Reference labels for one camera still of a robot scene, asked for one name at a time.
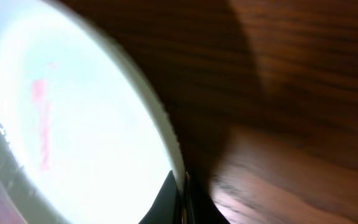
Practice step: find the light green plate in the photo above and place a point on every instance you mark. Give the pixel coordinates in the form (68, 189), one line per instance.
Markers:
(83, 136)

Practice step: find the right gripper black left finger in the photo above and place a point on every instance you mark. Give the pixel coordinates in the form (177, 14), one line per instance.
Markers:
(166, 208)

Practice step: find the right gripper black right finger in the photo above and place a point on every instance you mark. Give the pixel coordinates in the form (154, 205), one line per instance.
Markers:
(200, 208)

